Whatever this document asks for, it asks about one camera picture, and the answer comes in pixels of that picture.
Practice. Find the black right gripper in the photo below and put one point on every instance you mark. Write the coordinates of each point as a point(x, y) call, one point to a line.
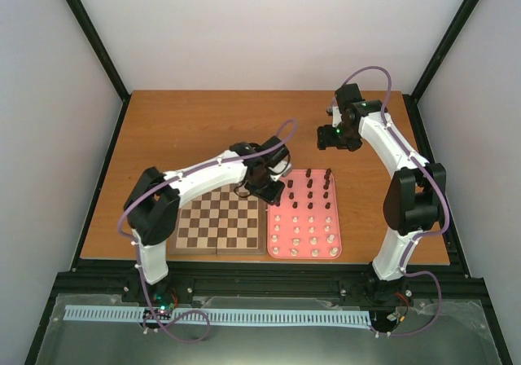
point(326, 140)

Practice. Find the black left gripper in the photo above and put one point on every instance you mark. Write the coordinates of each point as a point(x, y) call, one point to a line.
point(272, 197)

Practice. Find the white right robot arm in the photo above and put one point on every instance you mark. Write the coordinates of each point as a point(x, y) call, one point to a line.
point(414, 202)

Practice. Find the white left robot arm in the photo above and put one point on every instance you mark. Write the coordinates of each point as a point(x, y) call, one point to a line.
point(150, 213)

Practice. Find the wooden chess board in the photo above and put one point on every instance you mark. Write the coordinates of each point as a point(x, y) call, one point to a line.
point(223, 221)

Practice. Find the dark king piece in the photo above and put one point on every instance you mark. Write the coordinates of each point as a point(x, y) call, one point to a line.
point(327, 173)

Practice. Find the pink plastic tray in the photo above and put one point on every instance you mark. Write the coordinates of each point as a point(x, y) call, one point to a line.
point(286, 212)

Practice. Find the black aluminium frame rail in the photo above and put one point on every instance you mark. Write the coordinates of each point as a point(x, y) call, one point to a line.
point(231, 279)

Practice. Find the light blue cable duct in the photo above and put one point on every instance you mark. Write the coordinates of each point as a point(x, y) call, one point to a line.
point(222, 317)

